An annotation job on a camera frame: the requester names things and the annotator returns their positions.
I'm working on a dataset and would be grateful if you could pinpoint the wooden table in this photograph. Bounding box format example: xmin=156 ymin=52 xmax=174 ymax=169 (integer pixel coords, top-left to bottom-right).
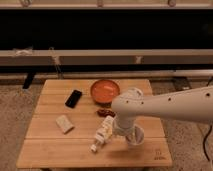
xmin=16 ymin=79 xmax=172 ymax=169

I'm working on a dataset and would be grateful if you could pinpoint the white plastic bottle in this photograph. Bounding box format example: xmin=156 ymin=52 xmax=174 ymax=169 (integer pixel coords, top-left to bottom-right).
xmin=90 ymin=116 xmax=114 ymax=153

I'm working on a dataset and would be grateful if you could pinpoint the orange ceramic bowl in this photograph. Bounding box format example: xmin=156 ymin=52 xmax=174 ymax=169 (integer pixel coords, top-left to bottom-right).
xmin=90 ymin=79 xmax=120 ymax=103

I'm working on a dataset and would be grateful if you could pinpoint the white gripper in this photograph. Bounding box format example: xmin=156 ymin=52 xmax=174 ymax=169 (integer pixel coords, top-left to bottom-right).
xmin=113 ymin=120 xmax=135 ymax=138

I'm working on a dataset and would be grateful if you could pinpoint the black smartphone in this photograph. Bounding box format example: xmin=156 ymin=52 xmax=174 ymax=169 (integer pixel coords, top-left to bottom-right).
xmin=65 ymin=90 xmax=82 ymax=108

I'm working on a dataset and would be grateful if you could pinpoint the black cable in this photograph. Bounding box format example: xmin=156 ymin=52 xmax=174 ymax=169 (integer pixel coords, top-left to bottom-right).
xmin=202 ymin=123 xmax=213 ymax=163

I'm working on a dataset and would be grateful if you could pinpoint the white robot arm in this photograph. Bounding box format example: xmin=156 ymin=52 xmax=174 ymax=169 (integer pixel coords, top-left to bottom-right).
xmin=111 ymin=86 xmax=213 ymax=145

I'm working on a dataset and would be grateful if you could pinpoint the dark red small object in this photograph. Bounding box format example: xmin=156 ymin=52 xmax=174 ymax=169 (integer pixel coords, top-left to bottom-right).
xmin=97 ymin=109 xmax=115 ymax=117

